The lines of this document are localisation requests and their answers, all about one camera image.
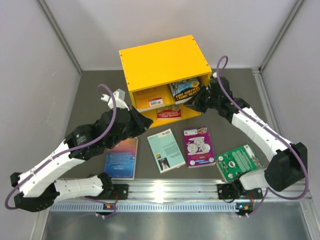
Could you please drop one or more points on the yellow wooden shelf box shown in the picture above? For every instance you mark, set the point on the yellow wooden shelf box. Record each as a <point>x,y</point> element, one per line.
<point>158,64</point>

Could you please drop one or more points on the purple cartoon cover book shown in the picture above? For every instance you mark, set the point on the purple cartoon cover book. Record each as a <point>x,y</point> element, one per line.
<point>198,147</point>

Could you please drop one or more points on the light teal cover book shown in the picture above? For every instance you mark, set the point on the light teal cover book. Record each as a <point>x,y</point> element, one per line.
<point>166,151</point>

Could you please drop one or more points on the red treehouse book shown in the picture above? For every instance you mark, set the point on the red treehouse book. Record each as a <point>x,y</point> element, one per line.
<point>170,112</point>

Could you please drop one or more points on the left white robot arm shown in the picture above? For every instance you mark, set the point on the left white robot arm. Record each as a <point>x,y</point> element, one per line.
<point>41,187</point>

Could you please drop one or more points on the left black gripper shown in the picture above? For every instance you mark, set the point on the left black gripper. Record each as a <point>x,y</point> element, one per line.
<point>141,123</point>

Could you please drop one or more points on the blue sunset cover book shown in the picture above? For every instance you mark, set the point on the blue sunset cover book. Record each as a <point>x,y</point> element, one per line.
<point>120,161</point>

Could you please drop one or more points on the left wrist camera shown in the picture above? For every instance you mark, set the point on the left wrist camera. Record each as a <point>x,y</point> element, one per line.
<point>119,96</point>

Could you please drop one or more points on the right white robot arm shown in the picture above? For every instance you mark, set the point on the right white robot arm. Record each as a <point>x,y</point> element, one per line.
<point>288,162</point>

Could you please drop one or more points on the aluminium mounting rail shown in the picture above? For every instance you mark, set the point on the aluminium mounting rail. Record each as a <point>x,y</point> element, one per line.
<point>145,195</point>

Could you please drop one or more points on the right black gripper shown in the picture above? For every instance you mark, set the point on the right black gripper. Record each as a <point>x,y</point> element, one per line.
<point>195,102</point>

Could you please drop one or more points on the green cover book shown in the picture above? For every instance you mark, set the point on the green cover book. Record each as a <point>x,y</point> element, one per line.
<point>238,161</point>

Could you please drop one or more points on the orange Roald Dahl book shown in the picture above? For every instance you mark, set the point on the orange Roald Dahl book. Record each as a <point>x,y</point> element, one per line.
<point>148,99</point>

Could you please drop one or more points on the black cover book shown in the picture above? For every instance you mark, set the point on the black cover book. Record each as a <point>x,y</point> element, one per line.
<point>184,90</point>

